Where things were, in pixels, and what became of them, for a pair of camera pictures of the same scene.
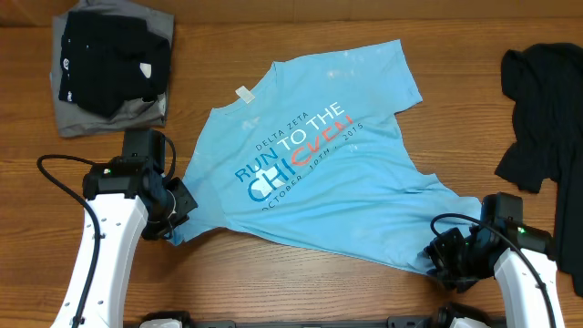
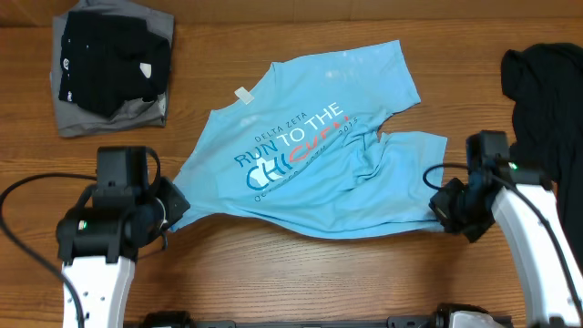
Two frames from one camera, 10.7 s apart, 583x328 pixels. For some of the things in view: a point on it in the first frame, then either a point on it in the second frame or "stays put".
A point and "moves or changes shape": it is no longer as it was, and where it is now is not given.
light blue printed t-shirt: [309, 153] moves or changes shape
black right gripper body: [461, 266] → [464, 210]
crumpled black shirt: [543, 85] stays put
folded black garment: [107, 60] stays put
